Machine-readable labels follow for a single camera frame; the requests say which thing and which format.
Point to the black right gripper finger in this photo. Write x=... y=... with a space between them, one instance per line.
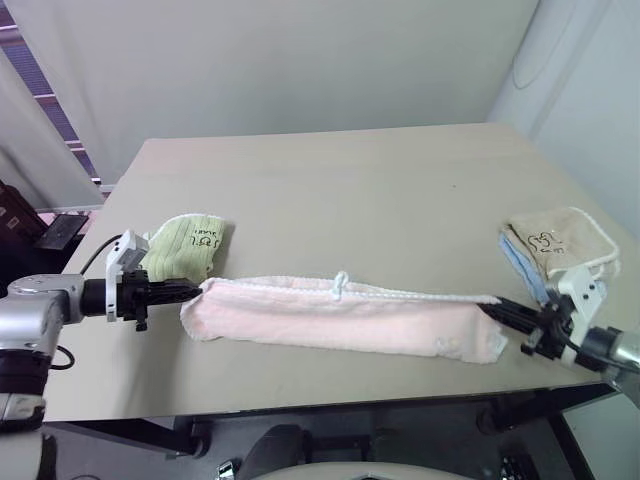
x=520 y=310
x=510 y=320

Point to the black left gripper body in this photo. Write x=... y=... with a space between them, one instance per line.
x=132 y=296

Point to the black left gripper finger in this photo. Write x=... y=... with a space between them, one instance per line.
x=172 y=287
x=170 y=297

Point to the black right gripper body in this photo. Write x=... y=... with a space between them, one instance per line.
x=550 y=330

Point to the pink towel with white trim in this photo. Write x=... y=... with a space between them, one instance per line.
x=340 y=315

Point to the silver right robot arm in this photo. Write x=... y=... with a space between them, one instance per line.
x=617 y=350

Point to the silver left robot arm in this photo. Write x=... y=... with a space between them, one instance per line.
x=30 y=310

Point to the green folded towel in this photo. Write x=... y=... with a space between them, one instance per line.
x=187 y=245

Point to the blue folded towel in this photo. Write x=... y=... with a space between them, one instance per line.
x=520 y=265

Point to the beige folded towel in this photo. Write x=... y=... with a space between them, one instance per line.
x=560 y=240

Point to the black flat box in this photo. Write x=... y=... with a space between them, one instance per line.
x=60 y=231

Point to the dark brown cabinet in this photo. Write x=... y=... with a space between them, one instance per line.
x=12 y=225

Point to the black caster wheel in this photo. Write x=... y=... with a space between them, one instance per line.
x=200 y=445

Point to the beige rounded seat edge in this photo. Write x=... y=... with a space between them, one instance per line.
x=380 y=470

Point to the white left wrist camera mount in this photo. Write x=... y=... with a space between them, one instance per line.
x=128 y=255

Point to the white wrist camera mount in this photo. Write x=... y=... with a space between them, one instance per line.
x=128 y=255
x=582 y=290

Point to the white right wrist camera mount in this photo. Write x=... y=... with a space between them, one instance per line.
x=582 y=290

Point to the black table frame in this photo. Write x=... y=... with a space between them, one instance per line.
x=350 y=415

